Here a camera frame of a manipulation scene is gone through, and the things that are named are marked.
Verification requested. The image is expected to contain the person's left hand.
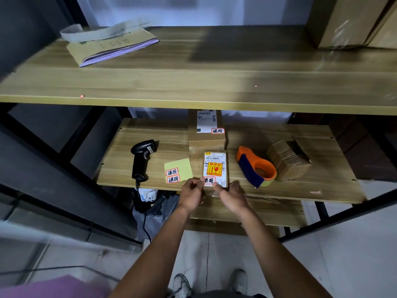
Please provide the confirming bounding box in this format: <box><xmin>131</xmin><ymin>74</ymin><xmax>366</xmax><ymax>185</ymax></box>
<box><xmin>179</xmin><ymin>178</ymin><xmax>206</xmax><ymax>212</ymax></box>

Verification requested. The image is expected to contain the yellow sticker backing sheet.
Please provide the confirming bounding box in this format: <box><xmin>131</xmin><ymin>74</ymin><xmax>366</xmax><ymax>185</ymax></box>
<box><xmin>164</xmin><ymin>158</ymin><xmax>193</xmax><ymax>185</ymax></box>

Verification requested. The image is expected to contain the pink cloth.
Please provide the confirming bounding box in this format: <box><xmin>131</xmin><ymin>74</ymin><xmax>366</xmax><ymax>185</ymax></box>
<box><xmin>0</xmin><ymin>275</ymin><xmax>120</xmax><ymax>298</ymax></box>

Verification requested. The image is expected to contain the white labelled parcel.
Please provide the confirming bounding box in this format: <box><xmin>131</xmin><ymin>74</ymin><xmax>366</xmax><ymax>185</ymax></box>
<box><xmin>138</xmin><ymin>188</ymin><xmax>159</xmax><ymax>203</ymax></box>

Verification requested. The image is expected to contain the stack of flat cardboard boxes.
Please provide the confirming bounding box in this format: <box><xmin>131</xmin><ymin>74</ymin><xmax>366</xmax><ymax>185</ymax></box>
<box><xmin>266</xmin><ymin>136</ymin><xmax>312</xmax><ymax>181</ymax></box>

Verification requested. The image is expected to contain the wooden shelf rack black frame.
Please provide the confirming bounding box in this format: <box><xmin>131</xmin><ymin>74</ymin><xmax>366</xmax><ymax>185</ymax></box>
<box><xmin>0</xmin><ymin>25</ymin><xmax>397</xmax><ymax>244</ymax></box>

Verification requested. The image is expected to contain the person's right forearm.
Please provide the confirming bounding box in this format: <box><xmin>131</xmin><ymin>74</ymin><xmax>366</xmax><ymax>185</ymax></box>
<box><xmin>237</xmin><ymin>211</ymin><xmax>335</xmax><ymax>298</ymax></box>

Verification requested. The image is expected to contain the black scanner cable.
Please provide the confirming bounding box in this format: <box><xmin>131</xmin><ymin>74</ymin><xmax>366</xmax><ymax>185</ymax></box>
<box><xmin>134</xmin><ymin>179</ymin><xmax>153</xmax><ymax>243</ymax></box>

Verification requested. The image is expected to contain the person's right shoe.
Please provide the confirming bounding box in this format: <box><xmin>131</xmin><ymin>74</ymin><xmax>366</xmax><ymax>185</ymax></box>
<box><xmin>228</xmin><ymin>269</ymin><xmax>248</xmax><ymax>295</ymax></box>

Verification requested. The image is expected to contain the black barcode scanner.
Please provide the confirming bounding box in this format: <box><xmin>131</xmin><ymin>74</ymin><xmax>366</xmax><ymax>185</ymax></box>
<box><xmin>130</xmin><ymin>139</ymin><xmax>156</xmax><ymax>182</ymax></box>

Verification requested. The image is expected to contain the person's left shoe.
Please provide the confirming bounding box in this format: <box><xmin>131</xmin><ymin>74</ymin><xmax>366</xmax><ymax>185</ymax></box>
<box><xmin>171</xmin><ymin>274</ymin><xmax>192</xmax><ymax>298</ymax></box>

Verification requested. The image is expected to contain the white paper strip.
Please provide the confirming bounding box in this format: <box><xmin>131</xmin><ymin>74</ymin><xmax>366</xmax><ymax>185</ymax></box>
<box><xmin>60</xmin><ymin>18</ymin><xmax>151</xmax><ymax>43</ymax></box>

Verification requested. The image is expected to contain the orange and blue tape dispenser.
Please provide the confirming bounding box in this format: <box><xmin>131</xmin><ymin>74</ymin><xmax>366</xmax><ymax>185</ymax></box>
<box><xmin>236</xmin><ymin>146</ymin><xmax>277</xmax><ymax>188</ymax></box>

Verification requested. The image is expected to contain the person's left forearm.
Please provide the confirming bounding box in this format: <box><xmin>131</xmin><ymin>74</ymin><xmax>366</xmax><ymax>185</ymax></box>
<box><xmin>109</xmin><ymin>208</ymin><xmax>191</xmax><ymax>298</ymax></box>

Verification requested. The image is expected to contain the person's right hand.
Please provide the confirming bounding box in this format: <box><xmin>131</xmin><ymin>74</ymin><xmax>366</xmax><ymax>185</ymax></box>
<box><xmin>212</xmin><ymin>180</ymin><xmax>250</xmax><ymax>216</ymax></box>

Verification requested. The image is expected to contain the grey plastic mailing bag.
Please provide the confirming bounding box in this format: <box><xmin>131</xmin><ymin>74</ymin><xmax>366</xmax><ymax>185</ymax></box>
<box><xmin>133</xmin><ymin>191</ymin><xmax>181</xmax><ymax>242</ymax></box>

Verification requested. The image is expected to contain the small labelled cardboard box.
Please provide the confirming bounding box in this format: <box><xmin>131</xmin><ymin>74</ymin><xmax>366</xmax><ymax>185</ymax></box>
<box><xmin>189</xmin><ymin>146</ymin><xmax>230</xmax><ymax>196</ymax></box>

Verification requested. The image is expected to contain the yellow form pad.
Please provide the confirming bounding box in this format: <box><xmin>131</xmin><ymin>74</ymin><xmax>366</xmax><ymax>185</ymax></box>
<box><xmin>66</xmin><ymin>28</ymin><xmax>160</xmax><ymax>68</ymax></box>

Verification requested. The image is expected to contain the large labelled cardboard box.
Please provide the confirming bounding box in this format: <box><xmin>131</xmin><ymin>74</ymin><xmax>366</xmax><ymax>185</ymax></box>
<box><xmin>187</xmin><ymin>109</ymin><xmax>227</xmax><ymax>149</ymax></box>

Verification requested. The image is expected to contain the person's shoe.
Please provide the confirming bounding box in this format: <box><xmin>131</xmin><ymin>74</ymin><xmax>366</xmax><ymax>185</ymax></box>
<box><xmin>228</xmin><ymin>269</ymin><xmax>248</xmax><ymax>295</ymax></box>
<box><xmin>171</xmin><ymin>274</ymin><xmax>192</xmax><ymax>298</ymax></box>

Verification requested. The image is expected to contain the big brown cardboard carton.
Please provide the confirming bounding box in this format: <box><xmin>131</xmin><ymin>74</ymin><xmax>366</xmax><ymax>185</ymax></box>
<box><xmin>367</xmin><ymin>3</ymin><xmax>397</xmax><ymax>50</ymax></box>
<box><xmin>305</xmin><ymin>0</ymin><xmax>397</xmax><ymax>49</ymax></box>

